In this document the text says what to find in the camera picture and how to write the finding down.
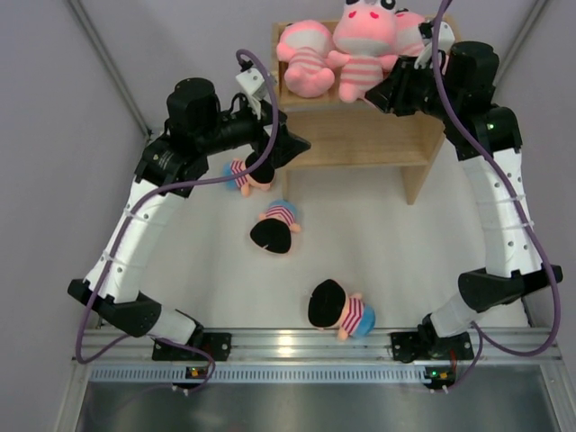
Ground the boy doll front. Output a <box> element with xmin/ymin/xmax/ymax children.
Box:
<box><xmin>307</xmin><ymin>279</ymin><xmax>376</xmax><ymax>341</ymax></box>

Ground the wooden two-tier shelf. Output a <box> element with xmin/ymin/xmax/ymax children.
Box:
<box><xmin>270</xmin><ymin>14</ymin><xmax>464</xmax><ymax>206</ymax></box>

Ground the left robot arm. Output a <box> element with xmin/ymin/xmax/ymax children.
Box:
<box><xmin>67</xmin><ymin>72</ymin><xmax>311</xmax><ymax>360</ymax></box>

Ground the pink plush face down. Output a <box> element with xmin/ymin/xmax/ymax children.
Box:
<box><xmin>328</xmin><ymin>0</ymin><xmax>398</xmax><ymax>104</ymax></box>

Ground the aluminium right frame post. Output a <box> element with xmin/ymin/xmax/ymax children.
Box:
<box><xmin>493</xmin><ymin>0</ymin><xmax>550</xmax><ymax>88</ymax></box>

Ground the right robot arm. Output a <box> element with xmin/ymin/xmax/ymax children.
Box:
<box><xmin>366</xmin><ymin>41</ymin><xmax>563</xmax><ymax>357</ymax></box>

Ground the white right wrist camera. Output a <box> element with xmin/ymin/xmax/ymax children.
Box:
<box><xmin>414</xmin><ymin>21</ymin><xmax>455</xmax><ymax>70</ymax></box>

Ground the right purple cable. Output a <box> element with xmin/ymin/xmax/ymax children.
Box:
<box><xmin>404</xmin><ymin>0</ymin><xmax>563</xmax><ymax>397</ymax></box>

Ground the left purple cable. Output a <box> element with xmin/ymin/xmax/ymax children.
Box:
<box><xmin>75</xmin><ymin>48</ymin><xmax>280</xmax><ymax>397</ymax></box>

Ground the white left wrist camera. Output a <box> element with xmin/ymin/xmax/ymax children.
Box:
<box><xmin>236</xmin><ymin>67</ymin><xmax>267</xmax><ymax>120</ymax></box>

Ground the pink plush with heart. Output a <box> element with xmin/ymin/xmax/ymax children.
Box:
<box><xmin>275</xmin><ymin>20</ymin><xmax>335</xmax><ymax>99</ymax></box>

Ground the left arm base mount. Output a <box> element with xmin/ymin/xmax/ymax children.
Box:
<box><xmin>151</xmin><ymin>331</ymin><xmax>233</xmax><ymax>362</ymax></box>

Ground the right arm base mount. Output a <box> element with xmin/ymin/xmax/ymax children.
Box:
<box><xmin>391</xmin><ymin>331</ymin><xmax>474</xmax><ymax>364</ymax></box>

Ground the aluminium left frame post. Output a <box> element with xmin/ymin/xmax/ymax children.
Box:
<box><xmin>64</xmin><ymin>0</ymin><xmax>152</xmax><ymax>139</ymax></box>

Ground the boy doll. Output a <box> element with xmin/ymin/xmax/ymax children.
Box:
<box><xmin>307</xmin><ymin>279</ymin><xmax>376</xmax><ymax>341</ymax></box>
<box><xmin>249</xmin><ymin>200</ymin><xmax>302</xmax><ymax>255</ymax></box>
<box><xmin>223</xmin><ymin>153</ymin><xmax>275</xmax><ymax>197</ymax></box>

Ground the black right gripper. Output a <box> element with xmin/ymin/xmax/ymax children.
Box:
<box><xmin>364</xmin><ymin>55</ymin><xmax>459</xmax><ymax>122</ymax></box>

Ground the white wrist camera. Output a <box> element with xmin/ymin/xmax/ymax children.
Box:
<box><xmin>414</xmin><ymin>21</ymin><xmax>455</xmax><ymax>70</ymax></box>
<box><xmin>236</xmin><ymin>67</ymin><xmax>267</xmax><ymax>120</ymax></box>

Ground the aluminium front rail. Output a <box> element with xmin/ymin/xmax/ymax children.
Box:
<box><xmin>81</xmin><ymin>327</ymin><xmax>563</xmax><ymax>364</ymax></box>

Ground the purple cable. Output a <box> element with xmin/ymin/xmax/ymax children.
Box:
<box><xmin>75</xmin><ymin>48</ymin><xmax>280</xmax><ymax>397</ymax></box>
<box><xmin>404</xmin><ymin>0</ymin><xmax>563</xmax><ymax>397</ymax></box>

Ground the grey slotted cable duct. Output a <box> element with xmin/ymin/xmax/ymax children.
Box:
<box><xmin>90</xmin><ymin>364</ymin><xmax>432</xmax><ymax>384</ymax></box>

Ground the aluminium frame post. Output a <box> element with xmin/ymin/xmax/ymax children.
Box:
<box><xmin>493</xmin><ymin>0</ymin><xmax>550</xmax><ymax>88</ymax></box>
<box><xmin>64</xmin><ymin>0</ymin><xmax>152</xmax><ymax>139</ymax></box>

